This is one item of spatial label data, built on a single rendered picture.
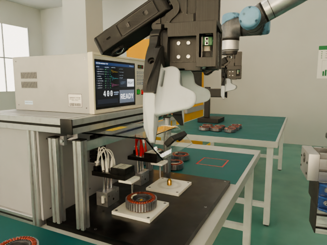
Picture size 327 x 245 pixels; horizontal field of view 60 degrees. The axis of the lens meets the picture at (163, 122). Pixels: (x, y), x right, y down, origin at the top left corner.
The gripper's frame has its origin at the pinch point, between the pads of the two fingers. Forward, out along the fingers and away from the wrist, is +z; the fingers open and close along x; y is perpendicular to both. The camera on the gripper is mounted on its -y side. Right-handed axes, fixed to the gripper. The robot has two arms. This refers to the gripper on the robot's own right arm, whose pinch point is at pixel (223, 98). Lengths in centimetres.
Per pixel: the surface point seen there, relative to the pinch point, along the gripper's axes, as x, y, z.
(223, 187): -6.4, 1.8, 38.1
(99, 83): -40, -38, -7
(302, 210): 161, 64, 115
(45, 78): -39, -60, -9
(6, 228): -58, -63, 40
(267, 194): 118, 28, 87
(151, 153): -14.8, -28.1, 23.2
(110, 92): -34, -37, -3
